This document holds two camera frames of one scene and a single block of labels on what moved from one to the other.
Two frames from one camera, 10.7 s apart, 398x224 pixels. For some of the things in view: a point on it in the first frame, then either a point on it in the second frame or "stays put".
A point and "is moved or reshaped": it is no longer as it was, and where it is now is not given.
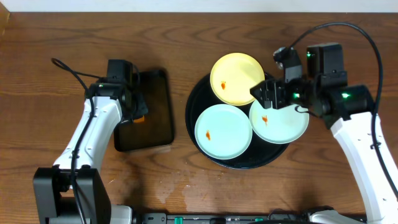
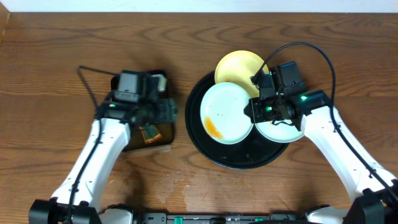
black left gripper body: (138, 109) → (168, 109)
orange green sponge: (139, 120) is moved or reshaped
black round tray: (260, 151) stays put
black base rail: (191, 218) stays put
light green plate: (223, 131) → (222, 114)
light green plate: (280, 126) stays put
